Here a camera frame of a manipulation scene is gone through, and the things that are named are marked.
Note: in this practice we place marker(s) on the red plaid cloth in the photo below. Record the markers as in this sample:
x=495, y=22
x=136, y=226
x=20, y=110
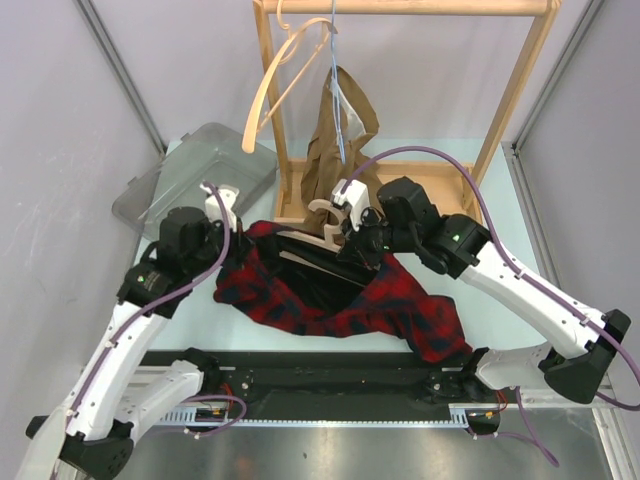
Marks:
x=306, y=302

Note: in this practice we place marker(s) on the left aluminium frame post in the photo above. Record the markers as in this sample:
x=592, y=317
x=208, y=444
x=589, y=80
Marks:
x=108, y=48

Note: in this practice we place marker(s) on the grey aluminium frame post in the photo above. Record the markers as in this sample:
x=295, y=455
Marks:
x=575, y=27

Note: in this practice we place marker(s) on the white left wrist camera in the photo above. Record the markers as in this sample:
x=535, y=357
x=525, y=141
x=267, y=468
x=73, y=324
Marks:
x=220, y=197

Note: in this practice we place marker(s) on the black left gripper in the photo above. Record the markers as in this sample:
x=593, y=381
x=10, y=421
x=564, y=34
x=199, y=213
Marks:
x=239, y=246

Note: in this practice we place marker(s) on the grey plastic bin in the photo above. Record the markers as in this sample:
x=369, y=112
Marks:
x=212, y=153

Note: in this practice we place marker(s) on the light blue wire hanger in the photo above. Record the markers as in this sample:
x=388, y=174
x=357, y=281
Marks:
x=334, y=88

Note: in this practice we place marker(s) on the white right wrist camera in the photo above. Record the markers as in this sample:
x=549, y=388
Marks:
x=353, y=196

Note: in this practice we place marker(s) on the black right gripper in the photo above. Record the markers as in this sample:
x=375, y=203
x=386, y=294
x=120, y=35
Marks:
x=354, y=247

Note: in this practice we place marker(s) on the brown skirt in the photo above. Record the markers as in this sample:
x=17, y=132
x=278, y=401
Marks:
x=325, y=163

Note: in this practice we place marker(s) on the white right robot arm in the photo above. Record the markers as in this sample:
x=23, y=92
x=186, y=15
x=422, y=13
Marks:
x=577, y=350

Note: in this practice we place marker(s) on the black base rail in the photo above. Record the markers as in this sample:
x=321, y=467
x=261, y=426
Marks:
x=340, y=386

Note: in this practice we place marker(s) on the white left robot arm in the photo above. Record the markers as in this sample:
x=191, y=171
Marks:
x=95, y=429

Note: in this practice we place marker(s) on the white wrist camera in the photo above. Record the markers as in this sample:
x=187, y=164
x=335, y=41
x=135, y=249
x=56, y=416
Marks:
x=353, y=196
x=220, y=197

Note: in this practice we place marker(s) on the white slotted cable duct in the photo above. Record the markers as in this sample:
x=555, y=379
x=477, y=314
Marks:
x=185, y=417

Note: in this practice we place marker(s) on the wooden hanger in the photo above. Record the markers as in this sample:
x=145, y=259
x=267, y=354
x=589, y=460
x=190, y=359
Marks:
x=318, y=251
x=256, y=120

